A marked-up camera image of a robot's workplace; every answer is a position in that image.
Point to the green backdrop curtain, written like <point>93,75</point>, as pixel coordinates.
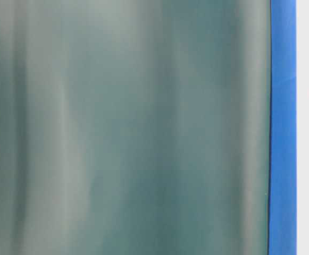
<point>134,127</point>

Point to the blue table cloth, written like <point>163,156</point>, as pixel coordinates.
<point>283,162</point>

